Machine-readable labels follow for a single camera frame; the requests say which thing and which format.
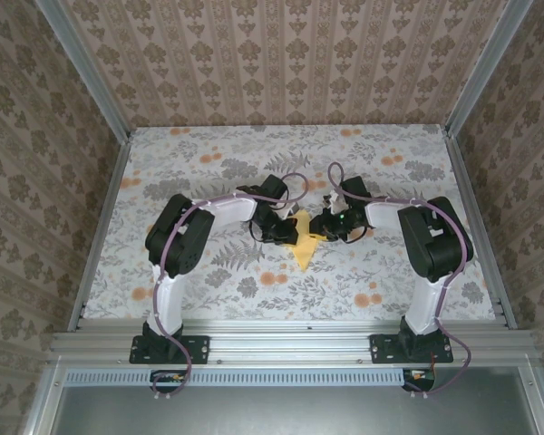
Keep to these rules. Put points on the yellow paper sheet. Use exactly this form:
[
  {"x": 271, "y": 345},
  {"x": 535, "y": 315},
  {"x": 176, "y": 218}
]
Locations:
[{"x": 304, "y": 254}]

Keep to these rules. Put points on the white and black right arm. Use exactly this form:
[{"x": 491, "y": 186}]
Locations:
[{"x": 435, "y": 240}]

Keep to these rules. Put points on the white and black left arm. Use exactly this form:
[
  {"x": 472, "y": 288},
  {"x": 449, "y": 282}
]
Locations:
[{"x": 181, "y": 235}]

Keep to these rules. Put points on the floral print tablecloth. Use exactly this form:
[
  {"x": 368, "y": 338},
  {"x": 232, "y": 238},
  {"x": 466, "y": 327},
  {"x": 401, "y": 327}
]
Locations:
[{"x": 344, "y": 294}]

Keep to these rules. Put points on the grey metal panel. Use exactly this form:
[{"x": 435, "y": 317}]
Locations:
[{"x": 276, "y": 412}]

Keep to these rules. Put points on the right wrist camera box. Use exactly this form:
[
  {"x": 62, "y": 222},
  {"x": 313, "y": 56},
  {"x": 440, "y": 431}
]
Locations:
[{"x": 333, "y": 201}]

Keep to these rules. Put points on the aluminium mounting rail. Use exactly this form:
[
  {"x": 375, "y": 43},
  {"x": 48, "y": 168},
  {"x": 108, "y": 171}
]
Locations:
[{"x": 290, "y": 344}]

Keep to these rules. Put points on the aluminium table side rail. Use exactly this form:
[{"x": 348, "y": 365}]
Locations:
[
  {"x": 103, "y": 226},
  {"x": 477, "y": 226}
]

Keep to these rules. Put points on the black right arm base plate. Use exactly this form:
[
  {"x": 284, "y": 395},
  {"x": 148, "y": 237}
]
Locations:
[{"x": 381, "y": 349}]

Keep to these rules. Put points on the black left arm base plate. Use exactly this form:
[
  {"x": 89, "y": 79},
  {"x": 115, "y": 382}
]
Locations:
[{"x": 199, "y": 349}]

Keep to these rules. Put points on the aluminium frame post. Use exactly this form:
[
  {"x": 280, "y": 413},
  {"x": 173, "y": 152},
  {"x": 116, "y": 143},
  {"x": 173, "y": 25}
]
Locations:
[
  {"x": 487, "y": 68},
  {"x": 87, "y": 72}
]

